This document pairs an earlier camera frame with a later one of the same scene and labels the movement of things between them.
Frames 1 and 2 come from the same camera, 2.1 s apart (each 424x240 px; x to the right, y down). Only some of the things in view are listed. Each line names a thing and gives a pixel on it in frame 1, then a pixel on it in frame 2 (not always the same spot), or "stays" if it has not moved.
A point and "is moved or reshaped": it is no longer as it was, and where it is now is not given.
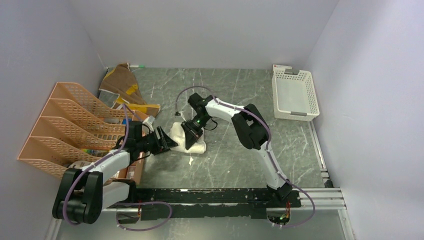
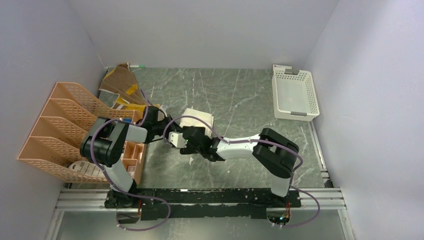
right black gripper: x=192 y=135 to x=188 y=150
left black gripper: x=162 y=144 to x=174 y=127
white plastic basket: x=294 y=96 stays
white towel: x=178 y=133 is moved or reshaped
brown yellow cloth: x=119 y=80 stays
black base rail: x=208 y=203 stays
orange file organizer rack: x=73 y=129 stays
